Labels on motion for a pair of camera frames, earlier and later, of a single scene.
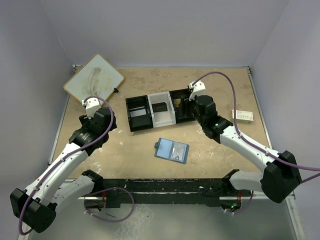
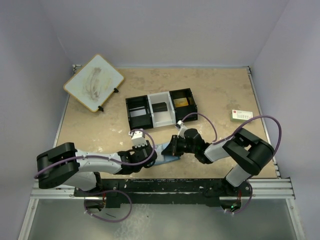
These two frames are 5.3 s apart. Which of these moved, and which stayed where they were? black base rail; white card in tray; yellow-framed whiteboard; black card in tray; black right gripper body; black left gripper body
Moved: black right gripper body; black left gripper body
Stayed: black card in tray; black base rail; yellow-framed whiteboard; white card in tray
